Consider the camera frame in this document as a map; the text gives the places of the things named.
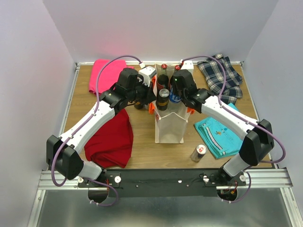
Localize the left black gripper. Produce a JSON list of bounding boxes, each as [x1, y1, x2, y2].
[[126, 78, 157, 105]]

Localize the beige canvas tote bag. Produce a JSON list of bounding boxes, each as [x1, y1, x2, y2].
[[148, 63, 194, 144]]

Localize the plaid navy white shirt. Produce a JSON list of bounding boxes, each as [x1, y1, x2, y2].
[[197, 53, 243, 105]]

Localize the black can front table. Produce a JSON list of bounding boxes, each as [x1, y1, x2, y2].
[[156, 88, 169, 111]]

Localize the teal folded shorts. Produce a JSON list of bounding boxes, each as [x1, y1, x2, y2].
[[194, 117, 242, 159]]

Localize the clear water bottle blue label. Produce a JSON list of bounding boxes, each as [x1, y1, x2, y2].
[[169, 87, 181, 104]]

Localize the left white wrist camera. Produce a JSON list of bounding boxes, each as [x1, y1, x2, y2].
[[139, 62, 156, 87]]

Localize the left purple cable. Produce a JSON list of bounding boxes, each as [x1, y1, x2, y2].
[[51, 55, 145, 187]]

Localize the silver can front table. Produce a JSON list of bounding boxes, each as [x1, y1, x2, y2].
[[190, 144, 207, 162]]

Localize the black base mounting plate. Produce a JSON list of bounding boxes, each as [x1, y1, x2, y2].
[[78, 168, 246, 201]]

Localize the red folded cloth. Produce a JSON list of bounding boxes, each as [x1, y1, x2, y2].
[[84, 109, 134, 168]]

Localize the cola glass bottle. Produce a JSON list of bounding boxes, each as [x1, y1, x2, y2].
[[156, 63, 169, 91]]

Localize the pink folded cloth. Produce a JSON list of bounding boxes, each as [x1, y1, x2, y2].
[[89, 59, 127, 94]]

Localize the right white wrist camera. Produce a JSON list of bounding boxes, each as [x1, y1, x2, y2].
[[179, 60, 194, 75]]

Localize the black can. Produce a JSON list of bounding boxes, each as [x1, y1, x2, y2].
[[134, 102, 143, 110]]

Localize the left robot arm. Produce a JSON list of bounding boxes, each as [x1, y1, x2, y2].
[[46, 66, 156, 187]]

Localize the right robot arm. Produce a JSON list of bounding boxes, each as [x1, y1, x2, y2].
[[172, 70, 274, 185]]

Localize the aluminium frame rail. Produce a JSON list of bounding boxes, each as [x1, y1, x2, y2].
[[37, 168, 294, 190]]

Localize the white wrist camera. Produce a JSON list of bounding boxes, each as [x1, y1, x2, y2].
[[139, 62, 156, 87], [179, 60, 194, 75]]

